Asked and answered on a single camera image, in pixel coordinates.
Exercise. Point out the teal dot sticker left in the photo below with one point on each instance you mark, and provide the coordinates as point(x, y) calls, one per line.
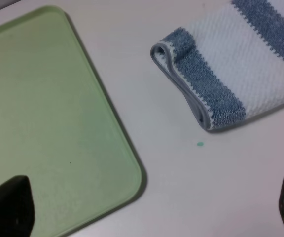
point(200, 144)

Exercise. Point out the green plastic tray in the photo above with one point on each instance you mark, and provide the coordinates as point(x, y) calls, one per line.
point(58, 128)

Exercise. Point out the blue white striped towel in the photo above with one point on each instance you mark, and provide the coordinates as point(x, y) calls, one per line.
point(230, 64)

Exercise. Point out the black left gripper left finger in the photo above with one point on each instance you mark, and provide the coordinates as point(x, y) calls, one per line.
point(17, 210)

